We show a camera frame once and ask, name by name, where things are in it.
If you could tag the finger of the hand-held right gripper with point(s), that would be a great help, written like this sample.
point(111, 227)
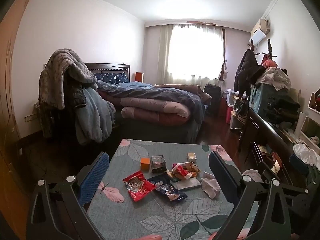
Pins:
point(298, 163)

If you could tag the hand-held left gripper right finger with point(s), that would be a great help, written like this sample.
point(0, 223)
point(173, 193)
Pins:
point(223, 178)

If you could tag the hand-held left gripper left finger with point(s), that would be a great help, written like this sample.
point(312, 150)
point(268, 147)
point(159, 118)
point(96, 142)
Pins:
point(93, 173)

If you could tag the white plastic bag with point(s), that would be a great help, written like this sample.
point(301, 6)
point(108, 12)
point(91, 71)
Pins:
point(306, 153)

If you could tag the crumpled white tissue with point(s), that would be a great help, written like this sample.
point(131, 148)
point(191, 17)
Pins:
point(210, 186)

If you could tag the orange brown snack wrapper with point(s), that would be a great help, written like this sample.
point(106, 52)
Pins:
point(194, 168)

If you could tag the small white gold box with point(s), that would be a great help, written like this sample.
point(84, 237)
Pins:
point(192, 157)

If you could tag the dark wooden desk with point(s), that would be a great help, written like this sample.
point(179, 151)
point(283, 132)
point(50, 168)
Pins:
point(265, 135)

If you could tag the red white candy wrapper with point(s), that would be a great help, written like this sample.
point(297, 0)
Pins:
point(180, 170)

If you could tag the red snack wrapper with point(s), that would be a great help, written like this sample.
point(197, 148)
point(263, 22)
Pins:
point(138, 185)

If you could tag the small orange box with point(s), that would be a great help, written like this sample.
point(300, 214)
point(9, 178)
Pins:
point(145, 164)

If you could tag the dark blue snack wrapper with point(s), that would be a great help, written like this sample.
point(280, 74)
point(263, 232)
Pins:
point(169, 189)

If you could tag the dark clothes pile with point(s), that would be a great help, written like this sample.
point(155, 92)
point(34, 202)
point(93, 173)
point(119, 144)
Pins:
point(282, 110)

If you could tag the red container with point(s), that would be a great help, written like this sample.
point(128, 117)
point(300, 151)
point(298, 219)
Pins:
point(229, 115)

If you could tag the dark printed carton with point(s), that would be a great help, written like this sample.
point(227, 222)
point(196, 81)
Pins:
point(158, 164)

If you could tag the floral grey tablecloth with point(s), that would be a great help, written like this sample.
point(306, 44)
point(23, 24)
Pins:
point(150, 217)

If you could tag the teal storage box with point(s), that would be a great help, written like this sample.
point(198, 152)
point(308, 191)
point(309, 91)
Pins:
point(260, 97)

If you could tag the black suitcase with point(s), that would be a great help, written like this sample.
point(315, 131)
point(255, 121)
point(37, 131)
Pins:
point(212, 98)

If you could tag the clear plastic storage box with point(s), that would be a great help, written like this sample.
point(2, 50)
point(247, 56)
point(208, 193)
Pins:
point(235, 97)

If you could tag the bed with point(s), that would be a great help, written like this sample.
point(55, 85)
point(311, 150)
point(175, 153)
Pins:
point(160, 125)

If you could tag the white clothing pile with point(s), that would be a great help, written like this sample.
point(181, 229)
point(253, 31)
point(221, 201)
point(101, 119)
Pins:
point(276, 77)

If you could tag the folded mauve quilt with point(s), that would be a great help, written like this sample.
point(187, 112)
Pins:
point(155, 107)

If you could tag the star print blue pillow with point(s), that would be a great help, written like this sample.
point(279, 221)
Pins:
point(112, 77)

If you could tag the brown blanket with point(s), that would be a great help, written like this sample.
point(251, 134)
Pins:
point(180, 88)

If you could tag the pink cloth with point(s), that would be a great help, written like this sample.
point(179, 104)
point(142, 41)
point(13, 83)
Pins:
point(270, 63)

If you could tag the blue duvet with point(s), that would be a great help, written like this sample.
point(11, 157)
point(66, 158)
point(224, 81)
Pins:
point(160, 92)

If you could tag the dark hanging coat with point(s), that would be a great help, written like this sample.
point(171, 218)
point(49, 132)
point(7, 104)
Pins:
point(246, 70)

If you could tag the orange nightstand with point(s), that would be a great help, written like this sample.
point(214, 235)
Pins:
point(139, 77)

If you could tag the wooden wardrobe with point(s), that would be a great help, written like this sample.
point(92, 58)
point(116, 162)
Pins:
point(10, 105)

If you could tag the dark wooden headboard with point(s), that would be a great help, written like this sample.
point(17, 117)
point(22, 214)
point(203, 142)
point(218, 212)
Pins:
point(110, 67)

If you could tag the grey fleece blanket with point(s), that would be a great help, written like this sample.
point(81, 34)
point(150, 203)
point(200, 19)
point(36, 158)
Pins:
point(67, 67)

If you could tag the wooden coat rack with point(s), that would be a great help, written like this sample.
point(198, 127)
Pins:
point(269, 47)

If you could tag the sheer white curtain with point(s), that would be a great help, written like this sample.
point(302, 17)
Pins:
point(195, 52)

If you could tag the white air conditioner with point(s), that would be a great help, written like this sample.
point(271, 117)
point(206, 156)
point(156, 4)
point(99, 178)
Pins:
point(260, 31)

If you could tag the white picture frame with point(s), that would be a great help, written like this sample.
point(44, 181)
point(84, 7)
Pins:
point(310, 130)

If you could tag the wall socket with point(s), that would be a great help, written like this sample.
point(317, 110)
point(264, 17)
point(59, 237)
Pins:
point(29, 117)

